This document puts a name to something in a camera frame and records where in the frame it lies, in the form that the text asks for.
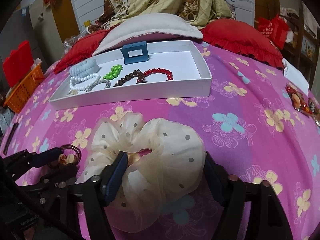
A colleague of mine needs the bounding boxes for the brown ring hair tie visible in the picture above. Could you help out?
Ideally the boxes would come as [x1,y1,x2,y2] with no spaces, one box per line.
[49,144,82,168]

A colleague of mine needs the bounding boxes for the pale grey hair tie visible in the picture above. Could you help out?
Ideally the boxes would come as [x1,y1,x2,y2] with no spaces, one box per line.
[69,59,100,77]

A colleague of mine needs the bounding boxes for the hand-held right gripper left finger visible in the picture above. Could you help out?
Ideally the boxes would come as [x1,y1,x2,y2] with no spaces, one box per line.
[54,151,128,240]

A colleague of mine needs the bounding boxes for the white cardboard tray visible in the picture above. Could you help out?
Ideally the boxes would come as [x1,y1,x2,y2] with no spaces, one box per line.
[48,40,213,110]

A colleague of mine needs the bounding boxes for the beige pillow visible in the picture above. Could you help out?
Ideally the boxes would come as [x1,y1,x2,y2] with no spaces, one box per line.
[92,12,203,57]

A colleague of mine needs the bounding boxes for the orange plastic basket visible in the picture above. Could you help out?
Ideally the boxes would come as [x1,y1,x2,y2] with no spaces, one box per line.
[4,62,45,114]

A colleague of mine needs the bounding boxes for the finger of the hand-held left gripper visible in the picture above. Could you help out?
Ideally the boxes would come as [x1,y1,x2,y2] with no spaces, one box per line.
[2,147,63,174]
[17,164,78,193]

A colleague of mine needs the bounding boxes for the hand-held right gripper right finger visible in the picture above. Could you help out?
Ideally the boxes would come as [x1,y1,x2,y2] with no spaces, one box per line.
[204,151,293,240]

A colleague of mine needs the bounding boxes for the wooden shelf unit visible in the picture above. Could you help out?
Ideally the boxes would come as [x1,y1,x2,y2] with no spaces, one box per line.
[280,2,318,88]

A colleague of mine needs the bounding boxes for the white paper sheet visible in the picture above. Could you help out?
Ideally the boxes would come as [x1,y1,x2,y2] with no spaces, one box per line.
[282,58,310,90]

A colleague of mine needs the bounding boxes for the green bead bracelet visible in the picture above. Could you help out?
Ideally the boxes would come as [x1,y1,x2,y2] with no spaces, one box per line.
[103,65,123,80]

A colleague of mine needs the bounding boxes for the brown bead bracelet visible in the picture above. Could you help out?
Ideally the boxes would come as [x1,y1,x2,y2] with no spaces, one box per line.
[113,69,147,87]

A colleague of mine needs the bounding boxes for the colourful snack packets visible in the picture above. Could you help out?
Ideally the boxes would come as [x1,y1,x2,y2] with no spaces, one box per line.
[285,84,320,127]

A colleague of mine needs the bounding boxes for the red plastic folder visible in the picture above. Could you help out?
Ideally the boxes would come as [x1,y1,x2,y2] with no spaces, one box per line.
[3,40,34,87]

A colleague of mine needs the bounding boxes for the pink floral bedsheet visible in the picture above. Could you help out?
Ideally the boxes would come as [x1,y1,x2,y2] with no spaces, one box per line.
[0,40,320,240]

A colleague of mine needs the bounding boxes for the red ruffled pillow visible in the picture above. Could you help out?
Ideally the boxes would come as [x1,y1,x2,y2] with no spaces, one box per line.
[54,29,113,74]
[200,19,284,68]

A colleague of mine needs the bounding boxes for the clear plastic bag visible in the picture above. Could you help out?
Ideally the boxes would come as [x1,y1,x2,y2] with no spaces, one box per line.
[62,36,83,50]

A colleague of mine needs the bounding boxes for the red shopping bag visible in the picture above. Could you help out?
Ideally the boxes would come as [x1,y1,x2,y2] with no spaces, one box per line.
[257,15,290,50]

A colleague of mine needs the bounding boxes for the white slatted headboard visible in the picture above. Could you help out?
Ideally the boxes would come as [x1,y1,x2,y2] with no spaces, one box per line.
[70,0,254,34]

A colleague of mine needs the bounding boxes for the blue hair claw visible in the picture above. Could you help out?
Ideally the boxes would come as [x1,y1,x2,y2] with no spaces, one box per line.
[120,41,150,66]

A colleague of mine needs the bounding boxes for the silver mesh bracelet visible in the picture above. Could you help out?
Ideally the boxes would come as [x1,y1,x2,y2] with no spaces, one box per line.
[86,79,110,92]

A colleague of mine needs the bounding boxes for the red bead bracelet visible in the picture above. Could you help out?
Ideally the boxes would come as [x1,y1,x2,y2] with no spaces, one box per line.
[146,67,174,81]

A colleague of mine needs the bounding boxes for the white bead bracelet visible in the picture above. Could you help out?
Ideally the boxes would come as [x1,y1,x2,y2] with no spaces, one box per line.
[69,73,100,92]

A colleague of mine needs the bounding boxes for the cream polka dot scrunchie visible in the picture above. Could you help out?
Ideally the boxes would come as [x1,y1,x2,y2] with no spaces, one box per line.
[84,112,207,230]

